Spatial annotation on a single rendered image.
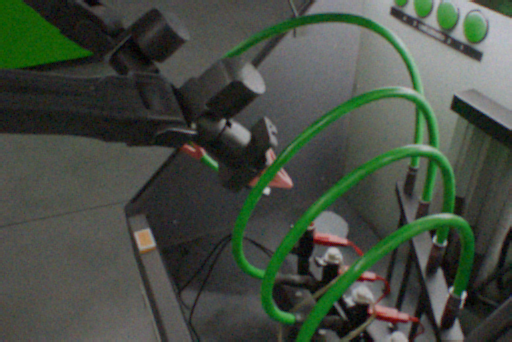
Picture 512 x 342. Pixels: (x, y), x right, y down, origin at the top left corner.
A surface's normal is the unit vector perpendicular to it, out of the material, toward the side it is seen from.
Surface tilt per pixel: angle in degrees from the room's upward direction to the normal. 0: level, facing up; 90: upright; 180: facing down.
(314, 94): 90
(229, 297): 0
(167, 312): 0
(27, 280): 0
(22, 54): 90
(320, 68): 90
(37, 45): 90
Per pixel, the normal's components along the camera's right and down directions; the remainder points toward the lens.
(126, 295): 0.00, -0.80
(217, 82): -0.54, -0.11
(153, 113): 0.59, -0.53
